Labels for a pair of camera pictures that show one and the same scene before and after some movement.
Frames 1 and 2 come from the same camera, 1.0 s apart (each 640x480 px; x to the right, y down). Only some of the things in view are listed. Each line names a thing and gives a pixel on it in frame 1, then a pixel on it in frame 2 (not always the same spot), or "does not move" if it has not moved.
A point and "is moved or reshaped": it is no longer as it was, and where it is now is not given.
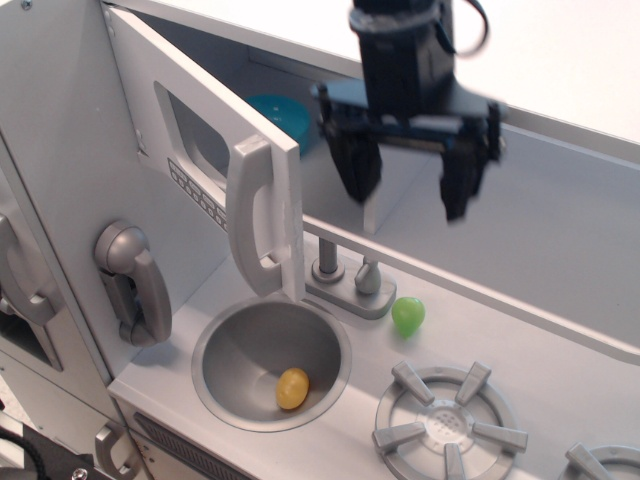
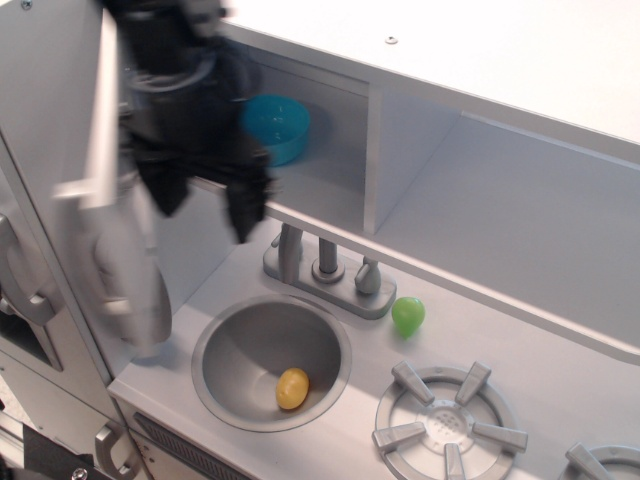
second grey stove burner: (607, 462) does not move
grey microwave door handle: (249, 172) -> (127, 267)
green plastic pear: (408, 313) does not move
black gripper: (409, 89) -> (188, 109)
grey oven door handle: (104, 441) does not move
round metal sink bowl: (241, 350) does not move
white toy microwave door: (187, 123) is moved or reshaped
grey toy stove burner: (446, 423) does not move
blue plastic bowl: (288, 115) does not move
